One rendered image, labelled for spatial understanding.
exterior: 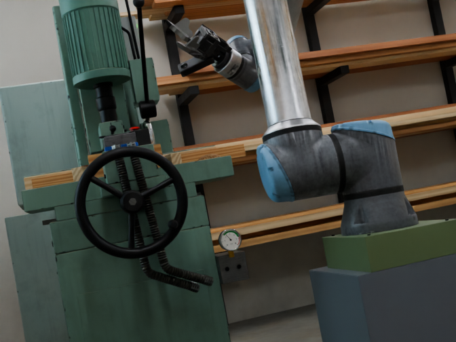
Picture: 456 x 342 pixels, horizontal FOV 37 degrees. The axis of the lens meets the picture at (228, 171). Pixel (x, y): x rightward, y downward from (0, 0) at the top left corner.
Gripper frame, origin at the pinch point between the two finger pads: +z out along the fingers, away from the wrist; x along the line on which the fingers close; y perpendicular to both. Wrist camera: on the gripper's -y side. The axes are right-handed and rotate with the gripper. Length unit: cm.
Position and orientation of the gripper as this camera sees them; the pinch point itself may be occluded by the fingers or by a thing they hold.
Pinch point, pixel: (169, 32)
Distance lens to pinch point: 210.6
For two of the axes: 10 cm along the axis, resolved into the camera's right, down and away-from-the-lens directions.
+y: 6.3, -7.0, -3.2
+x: 2.9, 6.0, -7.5
